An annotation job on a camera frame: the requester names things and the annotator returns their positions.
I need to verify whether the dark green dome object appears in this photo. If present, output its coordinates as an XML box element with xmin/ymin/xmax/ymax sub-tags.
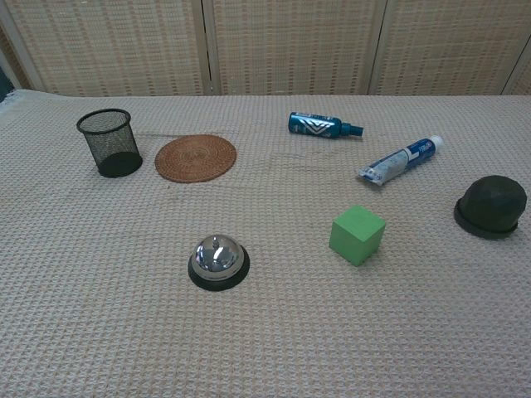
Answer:
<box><xmin>453</xmin><ymin>174</ymin><xmax>528</xmax><ymax>240</ymax></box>

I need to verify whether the silver call bell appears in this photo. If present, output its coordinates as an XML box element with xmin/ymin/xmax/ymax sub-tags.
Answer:
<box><xmin>188</xmin><ymin>234</ymin><xmax>251</xmax><ymax>293</ymax></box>

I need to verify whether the round woven rattan coaster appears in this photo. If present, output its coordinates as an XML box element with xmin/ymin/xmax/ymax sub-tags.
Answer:
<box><xmin>154</xmin><ymin>133</ymin><xmax>237</xmax><ymax>183</ymax></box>

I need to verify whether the blue spray bottle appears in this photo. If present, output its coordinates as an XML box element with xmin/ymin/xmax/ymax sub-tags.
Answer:
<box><xmin>288</xmin><ymin>111</ymin><xmax>365</xmax><ymax>140</ymax></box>

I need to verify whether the green foam cube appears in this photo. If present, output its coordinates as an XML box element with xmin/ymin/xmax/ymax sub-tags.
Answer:
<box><xmin>329</xmin><ymin>204</ymin><xmax>387</xmax><ymax>267</ymax></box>

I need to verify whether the beige waffle tablecloth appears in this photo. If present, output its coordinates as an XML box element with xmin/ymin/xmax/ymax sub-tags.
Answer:
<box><xmin>0</xmin><ymin>89</ymin><xmax>531</xmax><ymax>398</ymax></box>

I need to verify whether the blue white toothpaste tube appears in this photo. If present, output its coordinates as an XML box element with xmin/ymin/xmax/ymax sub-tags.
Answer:
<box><xmin>358</xmin><ymin>134</ymin><xmax>444</xmax><ymax>187</ymax></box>

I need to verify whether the black mesh pen holder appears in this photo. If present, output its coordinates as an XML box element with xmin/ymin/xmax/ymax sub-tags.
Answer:
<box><xmin>76</xmin><ymin>108</ymin><xmax>144</xmax><ymax>179</ymax></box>

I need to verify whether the woven bamboo folding screen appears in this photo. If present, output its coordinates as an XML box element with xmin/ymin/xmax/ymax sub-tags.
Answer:
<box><xmin>0</xmin><ymin>0</ymin><xmax>531</xmax><ymax>97</ymax></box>

